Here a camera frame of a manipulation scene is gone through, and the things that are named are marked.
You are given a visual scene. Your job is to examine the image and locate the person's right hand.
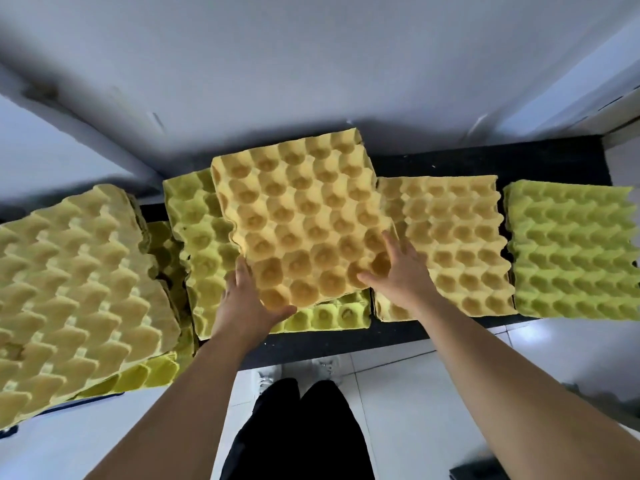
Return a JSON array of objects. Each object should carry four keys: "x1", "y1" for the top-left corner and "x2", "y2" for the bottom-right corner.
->
[{"x1": 356, "y1": 230, "x2": 441, "y2": 313}]

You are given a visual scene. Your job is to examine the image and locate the person's left hand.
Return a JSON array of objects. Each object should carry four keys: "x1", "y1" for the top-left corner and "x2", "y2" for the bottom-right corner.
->
[{"x1": 212, "y1": 257, "x2": 298, "y2": 345}]

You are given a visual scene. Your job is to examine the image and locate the orange-yellow paper egg tray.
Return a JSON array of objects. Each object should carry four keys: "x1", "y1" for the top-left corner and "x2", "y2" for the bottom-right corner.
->
[{"x1": 210, "y1": 128, "x2": 396, "y2": 310}]

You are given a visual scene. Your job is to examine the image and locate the person's left forearm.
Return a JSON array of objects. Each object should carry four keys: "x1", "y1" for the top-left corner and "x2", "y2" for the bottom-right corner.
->
[{"x1": 85, "y1": 334, "x2": 267, "y2": 480}]

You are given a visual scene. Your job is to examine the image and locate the person's right forearm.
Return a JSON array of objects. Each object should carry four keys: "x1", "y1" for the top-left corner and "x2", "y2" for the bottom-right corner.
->
[{"x1": 414, "y1": 295, "x2": 640, "y2": 480}]

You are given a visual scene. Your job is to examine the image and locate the person's left white shoe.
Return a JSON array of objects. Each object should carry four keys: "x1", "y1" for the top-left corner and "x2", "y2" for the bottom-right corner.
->
[{"x1": 255, "y1": 366, "x2": 284, "y2": 396}]

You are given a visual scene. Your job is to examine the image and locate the person's white shoe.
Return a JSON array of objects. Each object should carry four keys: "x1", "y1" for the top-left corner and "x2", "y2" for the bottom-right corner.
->
[
  {"x1": 311, "y1": 356, "x2": 344, "y2": 386},
  {"x1": 255, "y1": 366, "x2": 284, "y2": 396}
]

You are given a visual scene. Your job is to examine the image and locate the person's right white shoe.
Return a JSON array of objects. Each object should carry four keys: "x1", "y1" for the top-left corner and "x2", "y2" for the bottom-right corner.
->
[{"x1": 311, "y1": 356, "x2": 344, "y2": 386}]

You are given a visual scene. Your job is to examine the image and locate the stack of tan egg trays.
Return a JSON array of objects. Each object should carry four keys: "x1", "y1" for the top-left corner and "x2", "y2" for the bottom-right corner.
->
[{"x1": 372, "y1": 175, "x2": 518, "y2": 323}]

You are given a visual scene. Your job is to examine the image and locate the stack of yellow-green egg trays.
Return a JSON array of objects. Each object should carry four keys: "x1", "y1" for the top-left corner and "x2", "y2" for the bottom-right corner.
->
[{"x1": 162, "y1": 167, "x2": 373, "y2": 341}]

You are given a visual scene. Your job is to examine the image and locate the person's black trousers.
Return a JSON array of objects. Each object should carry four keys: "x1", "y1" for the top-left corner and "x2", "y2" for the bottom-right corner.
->
[{"x1": 220, "y1": 378, "x2": 377, "y2": 480}]

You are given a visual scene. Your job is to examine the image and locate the low pile of green egg trays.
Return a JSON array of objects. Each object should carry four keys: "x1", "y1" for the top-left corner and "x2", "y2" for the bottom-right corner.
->
[{"x1": 75, "y1": 220, "x2": 198, "y2": 401}]

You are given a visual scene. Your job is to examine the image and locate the black table mat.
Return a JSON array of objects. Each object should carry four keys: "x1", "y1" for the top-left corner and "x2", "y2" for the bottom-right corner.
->
[{"x1": 137, "y1": 135, "x2": 615, "y2": 371}]

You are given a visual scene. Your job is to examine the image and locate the stack of bright green egg trays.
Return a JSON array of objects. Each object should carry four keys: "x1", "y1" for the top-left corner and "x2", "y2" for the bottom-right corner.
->
[{"x1": 502, "y1": 180, "x2": 640, "y2": 321}]

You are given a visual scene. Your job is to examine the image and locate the tall stack of pale yellow egg trays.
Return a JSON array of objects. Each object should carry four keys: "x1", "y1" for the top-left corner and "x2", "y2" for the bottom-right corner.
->
[{"x1": 0, "y1": 184, "x2": 182, "y2": 430}]

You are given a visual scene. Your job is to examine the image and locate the black object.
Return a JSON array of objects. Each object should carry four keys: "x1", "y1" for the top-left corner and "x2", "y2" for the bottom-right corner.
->
[{"x1": 449, "y1": 457, "x2": 510, "y2": 480}]

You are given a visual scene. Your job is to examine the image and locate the dark grey object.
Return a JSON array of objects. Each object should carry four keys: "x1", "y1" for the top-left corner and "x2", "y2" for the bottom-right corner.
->
[{"x1": 561, "y1": 381, "x2": 640, "y2": 429}]

